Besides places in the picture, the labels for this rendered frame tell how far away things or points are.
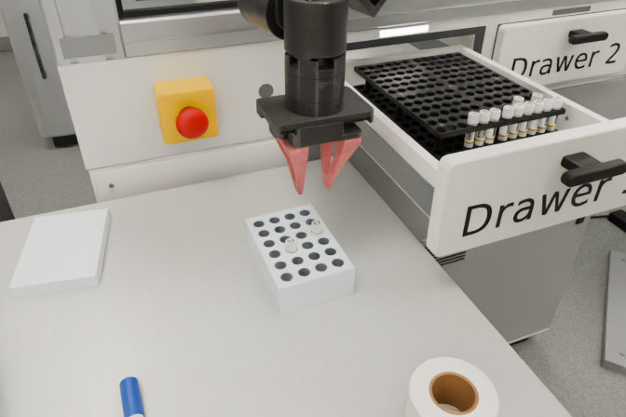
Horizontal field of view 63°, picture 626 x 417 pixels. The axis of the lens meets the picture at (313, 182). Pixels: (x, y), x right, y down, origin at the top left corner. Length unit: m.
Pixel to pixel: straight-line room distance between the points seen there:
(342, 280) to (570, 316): 1.26
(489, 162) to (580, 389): 1.14
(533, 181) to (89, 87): 0.52
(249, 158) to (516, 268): 0.74
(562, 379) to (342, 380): 1.13
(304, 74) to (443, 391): 0.30
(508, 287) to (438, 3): 0.74
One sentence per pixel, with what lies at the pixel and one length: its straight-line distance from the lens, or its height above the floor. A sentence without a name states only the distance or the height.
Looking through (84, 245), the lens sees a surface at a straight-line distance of 0.66.
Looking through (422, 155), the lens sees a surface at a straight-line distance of 0.55.
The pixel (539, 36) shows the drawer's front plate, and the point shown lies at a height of 0.91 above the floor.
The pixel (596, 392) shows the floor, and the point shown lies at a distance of 1.59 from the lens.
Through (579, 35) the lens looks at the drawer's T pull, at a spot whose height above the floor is 0.91.
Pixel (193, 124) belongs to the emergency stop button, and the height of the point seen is 0.88.
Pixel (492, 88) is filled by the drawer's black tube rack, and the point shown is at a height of 0.90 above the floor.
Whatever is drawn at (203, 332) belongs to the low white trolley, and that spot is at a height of 0.76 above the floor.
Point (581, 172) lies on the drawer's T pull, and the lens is 0.54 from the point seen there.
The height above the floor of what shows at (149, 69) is 0.93.
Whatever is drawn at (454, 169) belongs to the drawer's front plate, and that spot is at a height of 0.92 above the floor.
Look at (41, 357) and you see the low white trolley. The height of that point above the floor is 0.76.
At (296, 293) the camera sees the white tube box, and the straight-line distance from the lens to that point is 0.53.
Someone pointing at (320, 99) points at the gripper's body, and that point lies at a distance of 0.48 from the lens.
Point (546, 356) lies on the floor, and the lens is 1.61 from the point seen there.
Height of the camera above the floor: 1.16
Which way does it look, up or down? 33 degrees down
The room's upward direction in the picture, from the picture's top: straight up
